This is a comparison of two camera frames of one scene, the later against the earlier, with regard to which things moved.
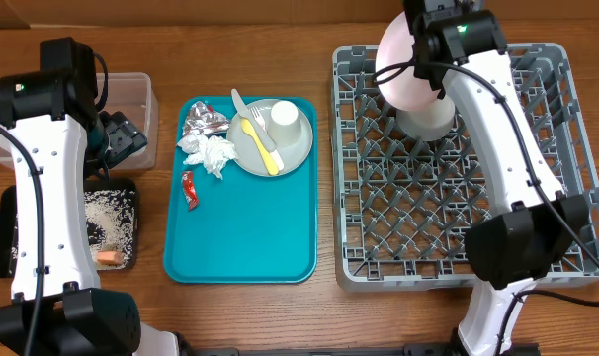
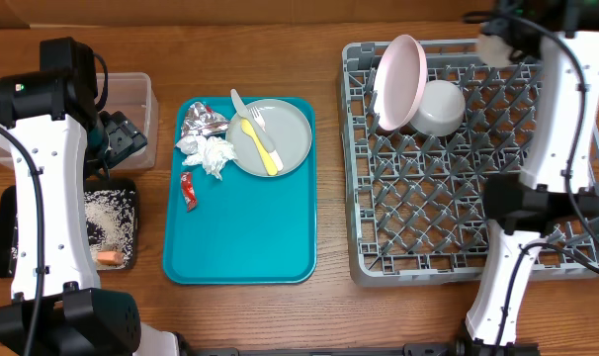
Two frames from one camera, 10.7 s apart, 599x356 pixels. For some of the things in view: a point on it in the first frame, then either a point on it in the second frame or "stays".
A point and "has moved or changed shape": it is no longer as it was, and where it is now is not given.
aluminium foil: [201, 120] stays
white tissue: [213, 152] stays
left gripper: [126, 137] stays
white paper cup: [284, 125] has moved or changed shape
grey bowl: [427, 124] has moved or changed shape
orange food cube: [108, 257] stays
